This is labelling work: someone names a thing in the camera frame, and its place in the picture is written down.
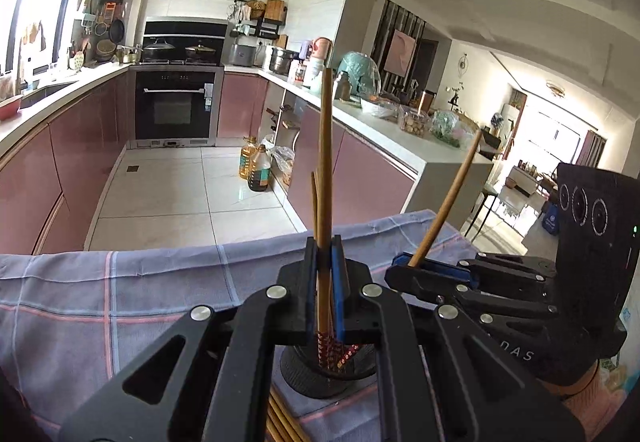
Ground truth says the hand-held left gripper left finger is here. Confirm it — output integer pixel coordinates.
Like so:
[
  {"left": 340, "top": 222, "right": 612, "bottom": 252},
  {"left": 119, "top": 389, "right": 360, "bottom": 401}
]
[{"left": 57, "top": 236, "right": 323, "bottom": 442}]

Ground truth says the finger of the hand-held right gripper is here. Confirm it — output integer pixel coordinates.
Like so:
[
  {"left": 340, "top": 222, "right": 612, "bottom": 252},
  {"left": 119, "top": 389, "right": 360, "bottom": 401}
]
[
  {"left": 391, "top": 251, "right": 558, "bottom": 290},
  {"left": 384, "top": 266, "right": 560, "bottom": 330}
]

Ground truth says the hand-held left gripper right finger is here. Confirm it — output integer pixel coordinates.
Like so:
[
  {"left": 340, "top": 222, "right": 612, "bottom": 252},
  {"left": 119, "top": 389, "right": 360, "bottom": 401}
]
[{"left": 330, "top": 234, "right": 586, "bottom": 442}]

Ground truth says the black mesh utensil holder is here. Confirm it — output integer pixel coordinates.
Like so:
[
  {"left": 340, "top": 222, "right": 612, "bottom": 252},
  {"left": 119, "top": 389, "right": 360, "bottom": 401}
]
[{"left": 280, "top": 342, "right": 380, "bottom": 399}]

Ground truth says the person's right forearm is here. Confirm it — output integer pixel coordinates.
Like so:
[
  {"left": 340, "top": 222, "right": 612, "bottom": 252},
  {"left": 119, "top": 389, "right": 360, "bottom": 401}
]
[{"left": 550, "top": 362, "right": 633, "bottom": 442}]

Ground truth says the pink kitchen island cabinet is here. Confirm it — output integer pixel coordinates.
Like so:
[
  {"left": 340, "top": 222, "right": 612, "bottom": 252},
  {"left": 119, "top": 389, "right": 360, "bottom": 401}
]
[{"left": 287, "top": 102, "right": 496, "bottom": 229}]

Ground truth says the clear plastic bag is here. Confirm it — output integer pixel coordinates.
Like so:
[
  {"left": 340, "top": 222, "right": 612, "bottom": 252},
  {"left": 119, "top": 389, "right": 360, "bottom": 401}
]
[{"left": 272, "top": 146, "right": 296, "bottom": 187}]

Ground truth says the clear snack container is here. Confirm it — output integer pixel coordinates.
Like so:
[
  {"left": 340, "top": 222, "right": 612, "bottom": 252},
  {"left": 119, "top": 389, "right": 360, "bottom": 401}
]
[{"left": 398, "top": 105, "right": 431, "bottom": 139}]

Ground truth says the grey checked tablecloth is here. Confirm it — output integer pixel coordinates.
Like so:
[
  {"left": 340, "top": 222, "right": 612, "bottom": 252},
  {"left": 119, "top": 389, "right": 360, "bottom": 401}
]
[{"left": 0, "top": 209, "right": 481, "bottom": 442}]

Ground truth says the pink corner base cabinet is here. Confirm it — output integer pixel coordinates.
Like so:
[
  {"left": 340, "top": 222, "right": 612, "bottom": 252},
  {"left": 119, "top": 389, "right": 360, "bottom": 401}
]
[{"left": 217, "top": 72, "right": 268, "bottom": 140}]

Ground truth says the green glass jar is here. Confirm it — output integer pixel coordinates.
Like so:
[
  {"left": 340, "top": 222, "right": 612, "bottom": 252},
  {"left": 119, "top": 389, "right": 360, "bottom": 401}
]
[{"left": 336, "top": 50, "right": 382, "bottom": 97}]

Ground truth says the steel stockpot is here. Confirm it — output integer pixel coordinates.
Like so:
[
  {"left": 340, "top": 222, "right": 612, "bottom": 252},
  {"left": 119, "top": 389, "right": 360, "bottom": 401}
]
[{"left": 269, "top": 46, "right": 299, "bottom": 75}]

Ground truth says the built-in black oven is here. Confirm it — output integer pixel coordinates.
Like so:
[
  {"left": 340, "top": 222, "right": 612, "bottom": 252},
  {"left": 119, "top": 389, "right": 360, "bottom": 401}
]
[{"left": 131, "top": 66, "right": 224, "bottom": 149}]

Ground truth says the silver rice cooker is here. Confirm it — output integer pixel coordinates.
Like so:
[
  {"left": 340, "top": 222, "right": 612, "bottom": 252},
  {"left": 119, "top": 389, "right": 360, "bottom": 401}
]
[{"left": 228, "top": 42, "right": 257, "bottom": 67}]

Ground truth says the cooking pot with glass lid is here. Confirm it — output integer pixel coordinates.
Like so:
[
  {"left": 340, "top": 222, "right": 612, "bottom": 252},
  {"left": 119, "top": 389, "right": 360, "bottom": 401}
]
[{"left": 185, "top": 43, "right": 217, "bottom": 61}]

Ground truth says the pink base cabinet run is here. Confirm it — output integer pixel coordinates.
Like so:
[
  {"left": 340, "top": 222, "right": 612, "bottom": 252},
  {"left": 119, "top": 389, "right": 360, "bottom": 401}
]
[{"left": 0, "top": 69, "right": 136, "bottom": 255}]

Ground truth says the black wok with lid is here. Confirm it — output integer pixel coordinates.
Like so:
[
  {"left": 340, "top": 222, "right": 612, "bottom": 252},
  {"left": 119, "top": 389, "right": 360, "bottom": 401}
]
[{"left": 141, "top": 38, "right": 177, "bottom": 62}]

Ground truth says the red plastic basin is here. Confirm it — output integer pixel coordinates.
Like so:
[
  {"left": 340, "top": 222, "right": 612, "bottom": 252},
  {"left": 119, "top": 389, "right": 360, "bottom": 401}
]
[{"left": 0, "top": 94, "right": 23, "bottom": 121}]

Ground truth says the pink wall painting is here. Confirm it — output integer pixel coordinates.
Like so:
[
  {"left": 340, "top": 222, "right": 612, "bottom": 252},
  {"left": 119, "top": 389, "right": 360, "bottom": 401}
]
[{"left": 390, "top": 29, "right": 416, "bottom": 72}]

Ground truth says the black wall storage rack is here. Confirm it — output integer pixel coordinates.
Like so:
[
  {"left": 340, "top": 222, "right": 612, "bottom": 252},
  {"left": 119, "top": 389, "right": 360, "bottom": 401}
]
[{"left": 234, "top": 0, "right": 289, "bottom": 41}]

